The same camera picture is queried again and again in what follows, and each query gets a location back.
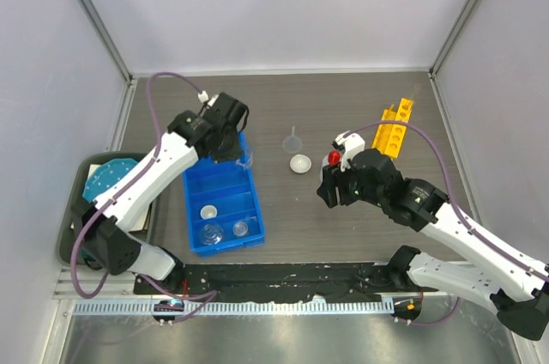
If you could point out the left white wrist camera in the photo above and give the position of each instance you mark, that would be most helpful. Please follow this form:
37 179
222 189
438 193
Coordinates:
206 99

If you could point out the dark grey tray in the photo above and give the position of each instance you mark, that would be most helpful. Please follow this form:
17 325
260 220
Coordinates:
66 236

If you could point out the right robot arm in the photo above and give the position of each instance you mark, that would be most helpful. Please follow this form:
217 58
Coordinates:
503 280

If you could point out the small white crucible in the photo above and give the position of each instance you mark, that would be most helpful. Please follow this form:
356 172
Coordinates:
208 212

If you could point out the white slotted cable duct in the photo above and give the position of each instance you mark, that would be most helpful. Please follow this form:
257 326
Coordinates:
158 307

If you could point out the clear glass flask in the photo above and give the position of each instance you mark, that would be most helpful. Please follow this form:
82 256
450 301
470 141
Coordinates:
211 234

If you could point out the clear glass beaker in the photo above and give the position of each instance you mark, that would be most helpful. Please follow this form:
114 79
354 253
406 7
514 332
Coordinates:
246 159

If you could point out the yellow test tube rack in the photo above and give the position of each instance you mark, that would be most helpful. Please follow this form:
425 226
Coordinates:
389 137

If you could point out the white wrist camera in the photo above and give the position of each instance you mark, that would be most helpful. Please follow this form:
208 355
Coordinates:
206 99
348 144

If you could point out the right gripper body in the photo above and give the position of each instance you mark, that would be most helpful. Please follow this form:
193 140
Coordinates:
351 190

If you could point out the blue compartment bin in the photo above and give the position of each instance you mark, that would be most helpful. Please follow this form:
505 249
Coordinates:
232 190

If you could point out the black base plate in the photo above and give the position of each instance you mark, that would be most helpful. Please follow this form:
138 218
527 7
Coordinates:
291 283

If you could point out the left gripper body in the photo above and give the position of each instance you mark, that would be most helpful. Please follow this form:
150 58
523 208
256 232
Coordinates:
232 148

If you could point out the small clear glass jar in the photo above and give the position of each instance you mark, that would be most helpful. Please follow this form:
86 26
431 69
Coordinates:
240 229

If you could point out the clear glass test tube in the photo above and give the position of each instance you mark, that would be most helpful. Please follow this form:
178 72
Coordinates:
416 89

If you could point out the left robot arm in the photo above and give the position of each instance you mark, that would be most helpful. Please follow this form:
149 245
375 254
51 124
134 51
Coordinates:
103 225

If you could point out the white evaporating dish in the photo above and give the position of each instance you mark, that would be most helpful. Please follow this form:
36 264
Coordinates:
300 164

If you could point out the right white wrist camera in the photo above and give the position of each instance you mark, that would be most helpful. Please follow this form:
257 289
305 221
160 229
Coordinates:
348 144

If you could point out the teal dotted plate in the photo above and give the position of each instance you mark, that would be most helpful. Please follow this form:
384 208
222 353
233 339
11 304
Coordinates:
102 177

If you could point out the clear plastic funnel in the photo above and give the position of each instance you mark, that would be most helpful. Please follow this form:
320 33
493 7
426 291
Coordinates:
292 144

